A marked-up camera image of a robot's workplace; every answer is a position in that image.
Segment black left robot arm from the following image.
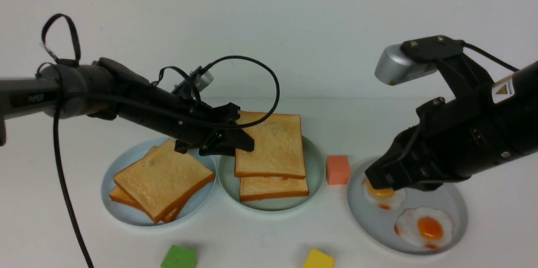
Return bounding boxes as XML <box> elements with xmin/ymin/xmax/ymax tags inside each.
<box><xmin>1</xmin><ymin>58</ymin><xmax>254</xmax><ymax>156</ymax></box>

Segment grey plate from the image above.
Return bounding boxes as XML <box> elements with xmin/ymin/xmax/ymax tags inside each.
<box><xmin>347</xmin><ymin>158</ymin><xmax>468</xmax><ymax>256</ymax></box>

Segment fried egg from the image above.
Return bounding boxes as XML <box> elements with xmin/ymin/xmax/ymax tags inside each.
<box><xmin>362</xmin><ymin>178</ymin><xmax>406</xmax><ymax>210</ymax></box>
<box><xmin>394</xmin><ymin>207</ymin><xmax>455</xmax><ymax>250</ymax></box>

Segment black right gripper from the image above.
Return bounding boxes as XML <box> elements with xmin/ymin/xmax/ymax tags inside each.
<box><xmin>365</xmin><ymin>36</ymin><xmax>538</xmax><ymax>191</ymax></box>

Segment green plate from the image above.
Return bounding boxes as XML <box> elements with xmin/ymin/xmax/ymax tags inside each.
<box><xmin>217</xmin><ymin>137</ymin><xmax>325</xmax><ymax>214</ymax></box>

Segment right fried egg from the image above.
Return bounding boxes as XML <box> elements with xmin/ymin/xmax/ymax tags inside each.
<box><xmin>394</xmin><ymin>207</ymin><xmax>455</xmax><ymax>250</ymax></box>

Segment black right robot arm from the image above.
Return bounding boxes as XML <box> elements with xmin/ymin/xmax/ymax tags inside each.
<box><xmin>365</xmin><ymin>36</ymin><xmax>538</xmax><ymax>192</ymax></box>

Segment orange cube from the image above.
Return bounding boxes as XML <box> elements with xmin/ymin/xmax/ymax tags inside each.
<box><xmin>325</xmin><ymin>155</ymin><xmax>351</xmax><ymax>186</ymax></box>

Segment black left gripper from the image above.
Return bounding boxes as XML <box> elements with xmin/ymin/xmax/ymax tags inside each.
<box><xmin>95</xmin><ymin>58</ymin><xmax>254</xmax><ymax>157</ymax></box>

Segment left fried egg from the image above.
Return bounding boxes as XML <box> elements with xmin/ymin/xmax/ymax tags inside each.
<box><xmin>362</xmin><ymin>178</ymin><xmax>406</xmax><ymax>210</ymax></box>

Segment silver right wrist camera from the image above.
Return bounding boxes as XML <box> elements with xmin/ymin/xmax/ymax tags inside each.
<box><xmin>374</xmin><ymin>45</ymin><xmax>438</xmax><ymax>86</ymax></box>

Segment yellow cube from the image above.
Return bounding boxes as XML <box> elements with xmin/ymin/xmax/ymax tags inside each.
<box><xmin>302</xmin><ymin>248</ymin><xmax>335</xmax><ymax>268</ymax></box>

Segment light blue plate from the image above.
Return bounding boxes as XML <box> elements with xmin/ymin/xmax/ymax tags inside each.
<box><xmin>100</xmin><ymin>136</ymin><xmax>217</xmax><ymax>230</ymax></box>

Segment green cube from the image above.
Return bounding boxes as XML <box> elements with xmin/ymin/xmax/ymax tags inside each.
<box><xmin>160</xmin><ymin>245</ymin><xmax>198</xmax><ymax>268</ymax></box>

